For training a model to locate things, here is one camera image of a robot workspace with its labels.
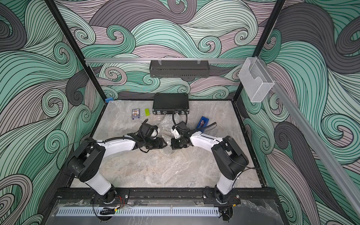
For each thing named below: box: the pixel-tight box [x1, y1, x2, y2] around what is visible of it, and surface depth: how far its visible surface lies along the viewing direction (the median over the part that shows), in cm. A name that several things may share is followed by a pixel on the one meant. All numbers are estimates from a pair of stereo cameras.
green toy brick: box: [144, 108, 151, 117], surface depth 115 cm
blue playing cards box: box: [131, 108, 141, 120], surface depth 112 cm
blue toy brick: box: [105, 97, 114, 104], surface depth 124 cm
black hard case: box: [152, 93, 190, 115], surface depth 118 cm
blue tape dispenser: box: [195, 116, 210, 133], surface depth 100 cm
